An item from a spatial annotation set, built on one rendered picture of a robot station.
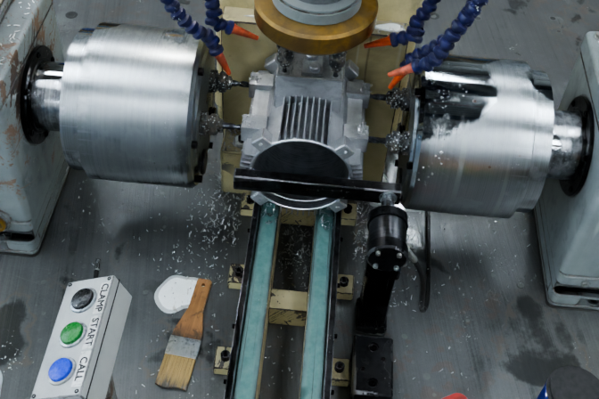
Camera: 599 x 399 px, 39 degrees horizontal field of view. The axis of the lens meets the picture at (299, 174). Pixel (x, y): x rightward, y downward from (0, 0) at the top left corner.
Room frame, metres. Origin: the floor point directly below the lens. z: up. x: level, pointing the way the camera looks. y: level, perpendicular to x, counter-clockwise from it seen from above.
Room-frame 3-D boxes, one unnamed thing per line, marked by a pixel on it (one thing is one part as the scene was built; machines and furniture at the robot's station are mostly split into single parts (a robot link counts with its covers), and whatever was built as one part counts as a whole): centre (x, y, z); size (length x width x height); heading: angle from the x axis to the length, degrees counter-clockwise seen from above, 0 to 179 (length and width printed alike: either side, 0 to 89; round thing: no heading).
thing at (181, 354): (0.71, 0.16, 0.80); 0.21 x 0.05 x 0.01; 173
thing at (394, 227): (0.94, -0.18, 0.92); 0.45 x 0.13 x 0.24; 179
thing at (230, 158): (1.04, 0.11, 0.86); 0.07 x 0.06 x 0.12; 89
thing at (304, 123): (0.97, 0.00, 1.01); 0.20 x 0.19 x 0.19; 179
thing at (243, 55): (1.12, -0.01, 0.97); 0.30 x 0.11 x 0.34; 89
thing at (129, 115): (0.98, 0.30, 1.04); 0.37 x 0.25 x 0.25; 89
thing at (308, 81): (1.01, 0.00, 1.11); 0.12 x 0.11 x 0.07; 179
